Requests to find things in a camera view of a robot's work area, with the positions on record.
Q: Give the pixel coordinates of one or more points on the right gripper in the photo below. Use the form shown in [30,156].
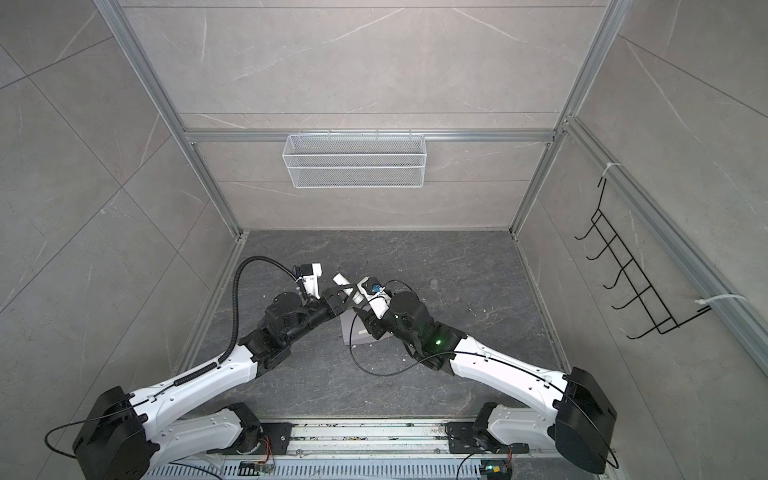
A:
[372,323]

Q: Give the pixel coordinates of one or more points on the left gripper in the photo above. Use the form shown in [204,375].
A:
[336,304]

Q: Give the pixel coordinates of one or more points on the grey purple envelope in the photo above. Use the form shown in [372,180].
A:
[353,331]

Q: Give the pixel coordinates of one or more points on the white glue stick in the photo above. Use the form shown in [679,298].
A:
[345,281]

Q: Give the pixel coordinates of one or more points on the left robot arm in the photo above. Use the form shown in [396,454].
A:
[120,438]

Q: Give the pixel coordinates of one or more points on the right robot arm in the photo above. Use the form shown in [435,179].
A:
[573,411]

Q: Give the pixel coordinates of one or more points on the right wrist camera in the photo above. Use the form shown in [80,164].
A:
[370,294]

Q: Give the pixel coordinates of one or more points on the aluminium rail frame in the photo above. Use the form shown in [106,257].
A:
[496,432]

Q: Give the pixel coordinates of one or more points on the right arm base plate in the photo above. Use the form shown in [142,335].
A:
[461,438]

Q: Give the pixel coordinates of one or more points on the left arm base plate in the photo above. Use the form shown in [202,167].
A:
[277,434]

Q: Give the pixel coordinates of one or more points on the white vented cable duct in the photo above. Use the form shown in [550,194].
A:
[324,469]

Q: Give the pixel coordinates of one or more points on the black wire hook rack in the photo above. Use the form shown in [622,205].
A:
[631,272]

